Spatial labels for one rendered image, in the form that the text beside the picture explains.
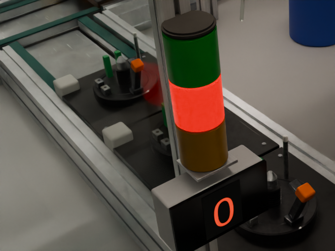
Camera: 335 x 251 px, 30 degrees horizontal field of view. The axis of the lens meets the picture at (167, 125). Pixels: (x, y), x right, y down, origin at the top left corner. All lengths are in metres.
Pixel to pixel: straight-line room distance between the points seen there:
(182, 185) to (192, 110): 0.10
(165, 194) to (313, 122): 0.78
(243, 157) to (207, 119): 0.10
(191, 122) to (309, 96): 0.89
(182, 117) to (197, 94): 0.03
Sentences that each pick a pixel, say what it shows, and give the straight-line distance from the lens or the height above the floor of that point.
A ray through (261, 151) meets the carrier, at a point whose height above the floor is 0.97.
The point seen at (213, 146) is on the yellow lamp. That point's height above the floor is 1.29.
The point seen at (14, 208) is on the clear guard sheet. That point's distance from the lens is 0.61.
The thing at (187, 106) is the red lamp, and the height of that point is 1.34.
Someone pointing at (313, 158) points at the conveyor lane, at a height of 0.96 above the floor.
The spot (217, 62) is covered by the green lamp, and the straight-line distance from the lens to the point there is 0.58.
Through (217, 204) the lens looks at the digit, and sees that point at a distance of 0.66.
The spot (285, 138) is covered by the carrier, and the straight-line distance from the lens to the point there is 0.98.
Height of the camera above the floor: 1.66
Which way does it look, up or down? 35 degrees down
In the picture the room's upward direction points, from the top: 9 degrees counter-clockwise
